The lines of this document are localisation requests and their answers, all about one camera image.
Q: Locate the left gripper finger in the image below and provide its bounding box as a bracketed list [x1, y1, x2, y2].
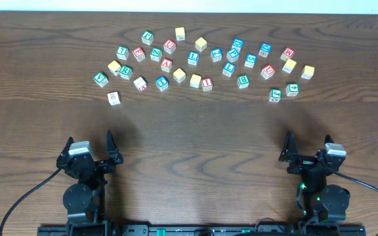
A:
[61, 136, 74, 156]
[106, 130, 119, 159]

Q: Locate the yellow letter C block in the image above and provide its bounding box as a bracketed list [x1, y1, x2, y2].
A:
[190, 73, 201, 89]

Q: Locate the yellow letter O block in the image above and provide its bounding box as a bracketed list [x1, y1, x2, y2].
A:
[195, 37, 207, 52]

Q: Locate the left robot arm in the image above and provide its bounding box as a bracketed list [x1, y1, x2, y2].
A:
[56, 130, 123, 235]

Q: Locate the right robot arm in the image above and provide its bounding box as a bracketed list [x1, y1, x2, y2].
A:
[278, 131, 350, 235]

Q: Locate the natural wooden picture block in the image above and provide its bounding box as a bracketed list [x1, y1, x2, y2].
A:
[107, 91, 121, 106]

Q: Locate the green letter J block right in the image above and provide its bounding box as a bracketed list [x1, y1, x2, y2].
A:
[268, 88, 282, 102]

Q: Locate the green letter j block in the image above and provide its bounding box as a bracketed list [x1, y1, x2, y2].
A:
[141, 30, 154, 45]
[268, 88, 282, 102]

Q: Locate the green number 4 block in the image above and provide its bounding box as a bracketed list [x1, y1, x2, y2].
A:
[285, 83, 299, 97]

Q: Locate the yellow block far right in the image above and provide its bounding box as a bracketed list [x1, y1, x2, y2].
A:
[301, 65, 315, 80]

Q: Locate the natural block red edge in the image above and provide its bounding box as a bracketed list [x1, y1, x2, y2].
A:
[133, 77, 148, 92]

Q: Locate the green letter V block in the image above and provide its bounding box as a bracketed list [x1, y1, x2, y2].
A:
[93, 71, 109, 88]

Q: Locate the red letter U block right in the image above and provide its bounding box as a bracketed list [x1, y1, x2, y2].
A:
[261, 64, 275, 80]

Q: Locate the red letter u block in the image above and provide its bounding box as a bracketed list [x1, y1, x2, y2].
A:
[163, 39, 177, 54]
[261, 64, 275, 80]

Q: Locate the green letter R block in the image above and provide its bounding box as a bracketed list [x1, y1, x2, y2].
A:
[119, 66, 133, 80]

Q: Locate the green letter B block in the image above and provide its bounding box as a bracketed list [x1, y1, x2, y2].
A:
[237, 75, 250, 89]

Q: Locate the yellow letter X block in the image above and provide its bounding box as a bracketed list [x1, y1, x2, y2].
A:
[282, 58, 297, 73]

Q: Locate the yellow letter K block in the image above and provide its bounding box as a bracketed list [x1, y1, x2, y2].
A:
[108, 60, 121, 76]

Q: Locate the blue letter T block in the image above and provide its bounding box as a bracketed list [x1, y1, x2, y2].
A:
[156, 76, 169, 91]

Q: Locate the red letter M block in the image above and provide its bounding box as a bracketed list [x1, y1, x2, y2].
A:
[280, 47, 295, 61]

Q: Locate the blue number 5 block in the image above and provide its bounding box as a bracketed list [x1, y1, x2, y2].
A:
[244, 53, 257, 68]

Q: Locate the green number 7 block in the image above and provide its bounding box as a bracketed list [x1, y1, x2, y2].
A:
[116, 46, 129, 60]

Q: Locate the yellow block centre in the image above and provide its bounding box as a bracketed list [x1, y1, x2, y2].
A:
[173, 68, 186, 83]

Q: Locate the red letter E block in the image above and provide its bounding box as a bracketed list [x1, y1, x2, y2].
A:
[132, 47, 146, 62]

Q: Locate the red letter A block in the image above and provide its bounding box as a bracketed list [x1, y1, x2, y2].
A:
[161, 58, 173, 73]

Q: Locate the red letter I block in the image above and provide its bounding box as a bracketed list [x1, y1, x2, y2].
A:
[201, 77, 213, 92]

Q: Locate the green letter Z block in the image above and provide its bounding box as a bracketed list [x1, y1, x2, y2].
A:
[150, 47, 162, 62]

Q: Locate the blue letter P block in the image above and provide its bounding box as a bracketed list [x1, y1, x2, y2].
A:
[226, 49, 240, 63]

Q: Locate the blue letter D block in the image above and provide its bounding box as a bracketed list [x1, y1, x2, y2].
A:
[232, 38, 243, 52]

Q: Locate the blue number 2 block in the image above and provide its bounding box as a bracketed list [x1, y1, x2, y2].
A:
[211, 48, 222, 62]

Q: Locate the green letter J block top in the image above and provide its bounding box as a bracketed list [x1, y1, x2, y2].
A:
[141, 30, 154, 45]

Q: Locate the red letter U block left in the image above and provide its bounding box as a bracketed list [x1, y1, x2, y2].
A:
[163, 39, 177, 54]

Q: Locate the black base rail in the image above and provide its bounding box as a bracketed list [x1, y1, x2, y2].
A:
[37, 223, 367, 236]

